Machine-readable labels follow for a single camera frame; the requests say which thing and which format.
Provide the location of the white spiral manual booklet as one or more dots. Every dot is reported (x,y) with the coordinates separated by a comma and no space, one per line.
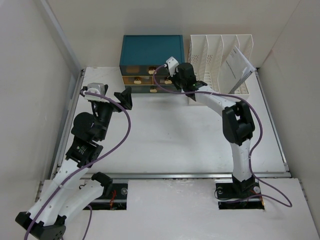
(234,71)

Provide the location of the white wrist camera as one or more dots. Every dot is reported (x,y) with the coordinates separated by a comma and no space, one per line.
(171,64)
(94,91)

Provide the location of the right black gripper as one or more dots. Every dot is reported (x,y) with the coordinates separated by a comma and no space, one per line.
(173,78)

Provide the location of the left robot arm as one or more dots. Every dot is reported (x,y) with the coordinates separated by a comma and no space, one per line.
(48,218)

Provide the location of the teal drawer organizer box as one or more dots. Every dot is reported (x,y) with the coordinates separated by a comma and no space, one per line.
(141,55)

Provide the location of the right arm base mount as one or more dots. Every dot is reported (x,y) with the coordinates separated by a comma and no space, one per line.
(234,195)

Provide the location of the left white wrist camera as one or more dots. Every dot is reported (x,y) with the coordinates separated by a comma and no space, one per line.
(94,91)

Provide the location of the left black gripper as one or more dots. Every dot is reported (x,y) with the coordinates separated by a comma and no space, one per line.
(124,98)

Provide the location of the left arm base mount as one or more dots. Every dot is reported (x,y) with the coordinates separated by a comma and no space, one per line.
(114,194)

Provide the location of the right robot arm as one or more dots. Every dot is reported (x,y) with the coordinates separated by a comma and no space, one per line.
(237,124)

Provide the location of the aluminium table rail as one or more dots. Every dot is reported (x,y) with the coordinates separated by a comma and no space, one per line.
(178,176)

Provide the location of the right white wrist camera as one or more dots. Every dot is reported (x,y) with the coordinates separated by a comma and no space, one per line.
(171,64)

